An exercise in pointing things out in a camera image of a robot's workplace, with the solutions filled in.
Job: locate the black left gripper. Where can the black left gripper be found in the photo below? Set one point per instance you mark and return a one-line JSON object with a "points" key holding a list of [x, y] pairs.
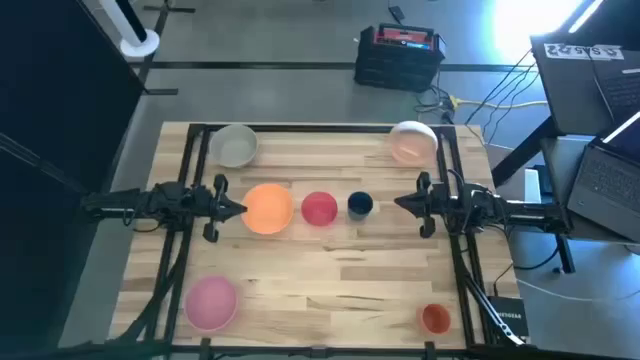
{"points": [[219, 187]]}

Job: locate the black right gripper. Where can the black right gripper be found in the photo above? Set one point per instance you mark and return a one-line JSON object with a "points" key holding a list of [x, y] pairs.
{"points": [[427, 202]]}

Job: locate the pale peach translucent bowl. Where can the pale peach translucent bowl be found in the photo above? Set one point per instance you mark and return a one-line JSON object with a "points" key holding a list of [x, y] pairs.
{"points": [[413, 143]]}

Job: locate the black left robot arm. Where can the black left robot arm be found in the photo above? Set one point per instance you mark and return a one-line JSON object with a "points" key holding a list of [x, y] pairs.
{"points": [[150, 202]]}

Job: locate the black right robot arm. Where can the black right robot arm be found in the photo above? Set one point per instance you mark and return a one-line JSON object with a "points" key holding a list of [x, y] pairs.
{"points": [[525, 217]]}

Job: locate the orange bowl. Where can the orange bowl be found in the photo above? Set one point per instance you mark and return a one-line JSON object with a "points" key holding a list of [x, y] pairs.
{"points": [[268, 209]]}

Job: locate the dark blue cup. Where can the dark blue cup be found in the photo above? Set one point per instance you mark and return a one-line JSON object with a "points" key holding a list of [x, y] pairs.
{"points": [[360, 202]]}

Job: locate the grey bowl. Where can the grey bowl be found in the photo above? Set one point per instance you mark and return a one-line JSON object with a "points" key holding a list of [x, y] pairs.
{"points": [[233, 146]]}

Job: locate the pink bowl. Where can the pink bowl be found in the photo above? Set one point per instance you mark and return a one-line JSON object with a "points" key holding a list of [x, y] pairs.
{"points": [[210, 303]]}

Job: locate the small orange-red cup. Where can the small orange-red cup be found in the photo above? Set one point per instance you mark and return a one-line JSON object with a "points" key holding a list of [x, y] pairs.
{"points": [[436, 319]]}

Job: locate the white box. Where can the white box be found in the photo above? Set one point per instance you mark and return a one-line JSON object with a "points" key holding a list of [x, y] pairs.
{"points": [[532, 185]]}

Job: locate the black red toolbox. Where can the black red toolbox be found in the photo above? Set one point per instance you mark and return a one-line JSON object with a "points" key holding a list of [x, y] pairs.
{"points": [[400, 65]]}

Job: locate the black floor strip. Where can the black floor strip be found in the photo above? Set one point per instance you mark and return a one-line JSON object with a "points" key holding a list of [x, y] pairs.
{"points": [[250, 65]]}

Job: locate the grey side desk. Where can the grey side desk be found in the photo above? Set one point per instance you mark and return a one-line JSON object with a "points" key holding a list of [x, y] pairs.
{"points": [[557, 160]]}

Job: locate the white pole stand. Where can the white pole stand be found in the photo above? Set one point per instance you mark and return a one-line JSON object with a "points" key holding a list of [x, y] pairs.
{"points": [[140, 46]]}

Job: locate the small black adapter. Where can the small black adapter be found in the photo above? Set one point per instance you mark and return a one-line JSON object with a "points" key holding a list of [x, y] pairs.
{"points": [[397, 13]]}

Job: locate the grey laptop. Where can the grey laptop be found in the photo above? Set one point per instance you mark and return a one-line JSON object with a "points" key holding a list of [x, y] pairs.
{"points": [[607, 192]]}

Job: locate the black partition panel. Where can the black partition panel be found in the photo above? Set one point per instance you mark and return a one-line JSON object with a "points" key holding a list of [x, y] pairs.
{"points": [[50, 125]]}

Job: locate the black laptop with label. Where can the black laptop with label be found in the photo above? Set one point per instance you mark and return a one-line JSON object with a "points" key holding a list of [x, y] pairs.
{"points": [[575, 90]]}

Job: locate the black aluminium table frame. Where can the black aluminium table frame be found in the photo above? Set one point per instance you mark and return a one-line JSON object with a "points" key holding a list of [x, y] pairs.
{"points": [[325, 128]]}

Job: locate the black network switch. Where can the black network switch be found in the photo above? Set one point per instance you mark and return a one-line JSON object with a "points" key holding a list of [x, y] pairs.
{"points": [[510, 315]]}

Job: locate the black floor stand frame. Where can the black floor stand frame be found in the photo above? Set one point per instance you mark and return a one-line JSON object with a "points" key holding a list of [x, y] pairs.
{"points": [[161, 22]]}

